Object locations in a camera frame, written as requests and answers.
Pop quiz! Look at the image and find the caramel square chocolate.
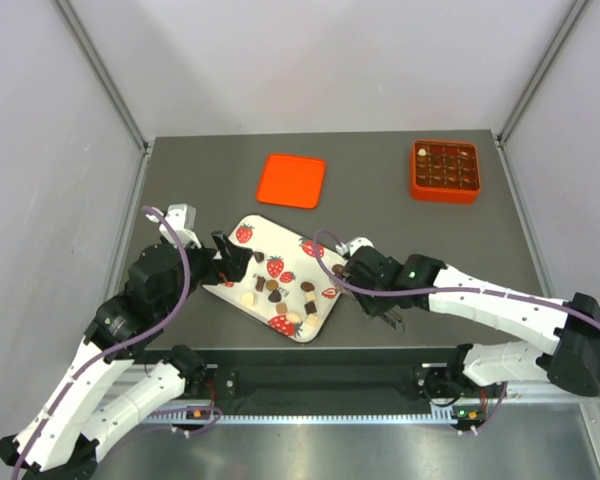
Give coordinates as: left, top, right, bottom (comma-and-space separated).
276, 303, 288, 315

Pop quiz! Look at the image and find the orange compartment box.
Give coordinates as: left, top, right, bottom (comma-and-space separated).
409, 139, 481, 205

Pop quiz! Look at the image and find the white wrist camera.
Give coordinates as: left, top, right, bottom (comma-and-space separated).
335, 237, 374, 258
142, 204, 199, 246

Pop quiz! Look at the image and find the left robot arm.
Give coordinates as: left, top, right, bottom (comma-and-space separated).
0, 229, 252, 479

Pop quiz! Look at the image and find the cream almond chocolate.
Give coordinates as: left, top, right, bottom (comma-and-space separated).
286, 312, 302, 324

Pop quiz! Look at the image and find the dark heart chocolate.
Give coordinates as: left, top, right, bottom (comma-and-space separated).
268, 290, 282, 303

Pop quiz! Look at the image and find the dark small square chocolate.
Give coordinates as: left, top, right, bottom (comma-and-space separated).
304, 301, 317, 314

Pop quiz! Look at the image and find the orange box lid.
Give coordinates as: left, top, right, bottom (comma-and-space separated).
256, 153, 326, 210

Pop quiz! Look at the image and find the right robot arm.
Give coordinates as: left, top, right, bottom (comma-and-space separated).
337, 240, 600, 397

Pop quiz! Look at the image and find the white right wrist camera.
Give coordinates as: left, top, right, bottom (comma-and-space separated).
335, 237, 374, 258

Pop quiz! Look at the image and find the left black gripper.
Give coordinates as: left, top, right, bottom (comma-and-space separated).
159, 230, 253, 318

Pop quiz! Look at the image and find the brown dome chocolate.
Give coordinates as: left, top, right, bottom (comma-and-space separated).
300, 282, 315, 292

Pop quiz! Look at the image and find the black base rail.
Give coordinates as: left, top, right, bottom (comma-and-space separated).
179, 349, 506, 431

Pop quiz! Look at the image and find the brown rectangular chocolate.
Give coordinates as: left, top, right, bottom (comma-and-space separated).
255, 277, 266, 292

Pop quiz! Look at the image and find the white heart chocolate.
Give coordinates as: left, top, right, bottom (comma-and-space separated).
241, 292, 256, 306

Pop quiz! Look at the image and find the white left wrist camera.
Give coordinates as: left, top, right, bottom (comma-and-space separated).
142, 204, 199, 246

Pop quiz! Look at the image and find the white strawberry tray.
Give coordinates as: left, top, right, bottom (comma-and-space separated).
205, 214, 345, 344

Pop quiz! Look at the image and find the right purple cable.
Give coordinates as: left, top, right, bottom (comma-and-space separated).
313, 228, 600, 436

